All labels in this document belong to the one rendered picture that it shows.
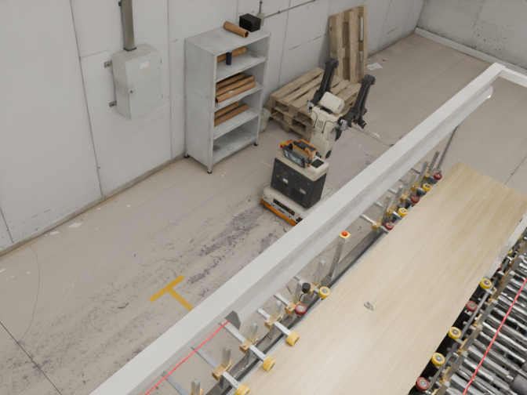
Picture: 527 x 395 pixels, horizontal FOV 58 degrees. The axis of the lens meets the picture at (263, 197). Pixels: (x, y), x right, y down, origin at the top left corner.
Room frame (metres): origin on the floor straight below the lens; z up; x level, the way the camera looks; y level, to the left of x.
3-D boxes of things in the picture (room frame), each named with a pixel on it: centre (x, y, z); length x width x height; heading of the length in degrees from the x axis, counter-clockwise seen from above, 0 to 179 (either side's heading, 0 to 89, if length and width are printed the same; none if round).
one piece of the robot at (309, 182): (3.98, -0.36, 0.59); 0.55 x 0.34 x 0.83; 54
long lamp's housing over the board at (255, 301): (1.91, -0.62, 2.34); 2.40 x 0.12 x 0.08; 145
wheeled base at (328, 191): (4.06, -0.41, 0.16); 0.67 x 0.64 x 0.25; 144
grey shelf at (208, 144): (4.90, 0.62, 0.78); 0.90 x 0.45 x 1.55; 145
